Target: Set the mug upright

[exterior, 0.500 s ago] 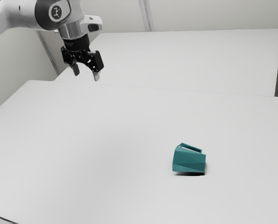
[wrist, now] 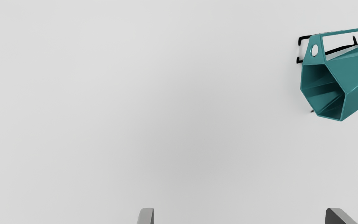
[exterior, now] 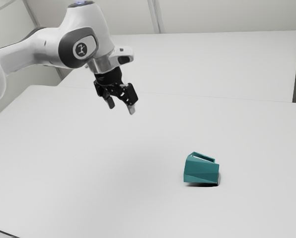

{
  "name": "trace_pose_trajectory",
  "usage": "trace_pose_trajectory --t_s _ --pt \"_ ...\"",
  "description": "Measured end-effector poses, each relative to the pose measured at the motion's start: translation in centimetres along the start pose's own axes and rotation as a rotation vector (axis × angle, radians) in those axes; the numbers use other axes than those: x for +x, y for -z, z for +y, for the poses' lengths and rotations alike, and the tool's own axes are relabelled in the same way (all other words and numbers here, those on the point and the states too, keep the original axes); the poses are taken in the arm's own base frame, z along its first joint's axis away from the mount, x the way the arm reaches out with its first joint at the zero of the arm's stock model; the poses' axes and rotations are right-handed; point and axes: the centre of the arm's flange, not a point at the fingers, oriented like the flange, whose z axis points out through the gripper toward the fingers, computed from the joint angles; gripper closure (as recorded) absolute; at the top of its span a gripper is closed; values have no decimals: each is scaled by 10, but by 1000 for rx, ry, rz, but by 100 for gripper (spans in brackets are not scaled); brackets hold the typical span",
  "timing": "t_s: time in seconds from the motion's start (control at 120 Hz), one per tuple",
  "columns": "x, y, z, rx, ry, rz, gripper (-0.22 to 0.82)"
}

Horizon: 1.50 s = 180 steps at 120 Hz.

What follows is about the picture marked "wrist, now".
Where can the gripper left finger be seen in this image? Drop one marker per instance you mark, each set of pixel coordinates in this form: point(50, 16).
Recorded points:
point(145, 216)

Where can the teal faceted mug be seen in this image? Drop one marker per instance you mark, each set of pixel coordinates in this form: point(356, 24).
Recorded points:
point(350, 74)

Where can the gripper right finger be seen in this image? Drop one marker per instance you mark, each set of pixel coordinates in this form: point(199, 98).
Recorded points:
point(337, 218)

